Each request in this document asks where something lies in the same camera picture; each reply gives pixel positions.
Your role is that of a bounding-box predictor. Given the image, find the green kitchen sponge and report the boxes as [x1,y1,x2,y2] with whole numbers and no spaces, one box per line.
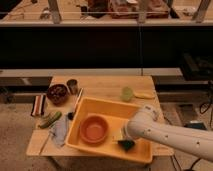
[118,140,135,151]

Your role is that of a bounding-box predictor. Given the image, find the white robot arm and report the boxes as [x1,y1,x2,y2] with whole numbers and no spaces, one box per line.
[113,105,213,162]

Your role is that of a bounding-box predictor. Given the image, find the green plastic cup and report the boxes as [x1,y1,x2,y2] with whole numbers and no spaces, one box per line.
[121,87,134,102]

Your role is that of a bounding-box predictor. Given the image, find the small metal cup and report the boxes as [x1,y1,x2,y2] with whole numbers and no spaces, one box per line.
[67,79,78,95]

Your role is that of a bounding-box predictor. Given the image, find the orange plastic bowl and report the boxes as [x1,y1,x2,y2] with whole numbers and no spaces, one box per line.
[79,115,109,145]

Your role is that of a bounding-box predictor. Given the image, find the yellow plastic tub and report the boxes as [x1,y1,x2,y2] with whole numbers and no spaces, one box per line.
[65,98,152,163]

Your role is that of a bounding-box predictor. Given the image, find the yellow banana toy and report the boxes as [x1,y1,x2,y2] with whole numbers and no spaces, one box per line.
[134,92,155,99]

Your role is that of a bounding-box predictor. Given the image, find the grey blue cloth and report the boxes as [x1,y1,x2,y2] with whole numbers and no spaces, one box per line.
[50,115,69,148]

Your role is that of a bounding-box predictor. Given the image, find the green cucumber toy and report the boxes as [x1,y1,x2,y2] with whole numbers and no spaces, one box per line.
[38,111,62,129]

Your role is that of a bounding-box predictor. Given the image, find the small wooden table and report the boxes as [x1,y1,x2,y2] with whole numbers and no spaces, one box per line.
[26,76,174,160]

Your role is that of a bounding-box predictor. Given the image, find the wooden stick utensil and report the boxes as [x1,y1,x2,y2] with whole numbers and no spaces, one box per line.
[39,134,50,156]

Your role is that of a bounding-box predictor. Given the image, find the dark red bowl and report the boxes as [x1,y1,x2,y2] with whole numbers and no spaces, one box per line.
[46,84,68,105]

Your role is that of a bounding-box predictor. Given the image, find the black floor pedal box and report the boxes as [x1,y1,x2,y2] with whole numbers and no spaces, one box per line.
[184,122,207,130]

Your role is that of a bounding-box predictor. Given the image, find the wooden handled brush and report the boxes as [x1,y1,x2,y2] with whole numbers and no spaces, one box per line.
[67,88,84,120]

